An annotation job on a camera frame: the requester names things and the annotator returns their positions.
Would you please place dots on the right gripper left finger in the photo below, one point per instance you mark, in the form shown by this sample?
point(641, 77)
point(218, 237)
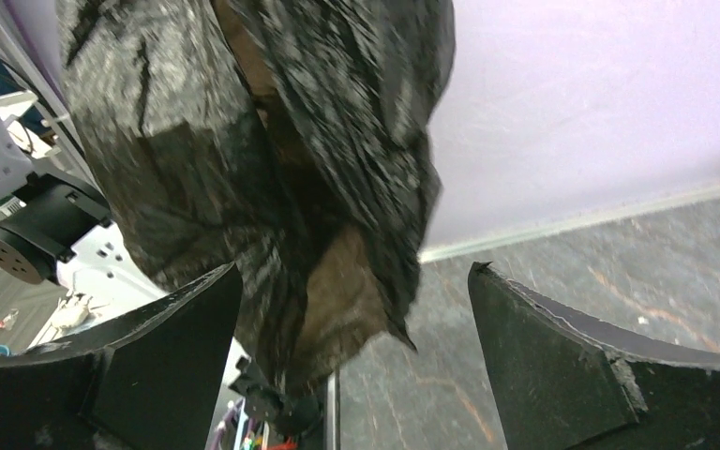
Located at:
point(148, 379)

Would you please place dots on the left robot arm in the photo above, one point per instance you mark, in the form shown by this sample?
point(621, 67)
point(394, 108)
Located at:
point(54, 227)

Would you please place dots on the black trash bag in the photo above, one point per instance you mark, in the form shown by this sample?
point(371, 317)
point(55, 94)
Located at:
point(287, 137)

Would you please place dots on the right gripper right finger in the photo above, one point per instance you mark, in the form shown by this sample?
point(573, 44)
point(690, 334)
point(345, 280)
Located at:
point(563, 379)

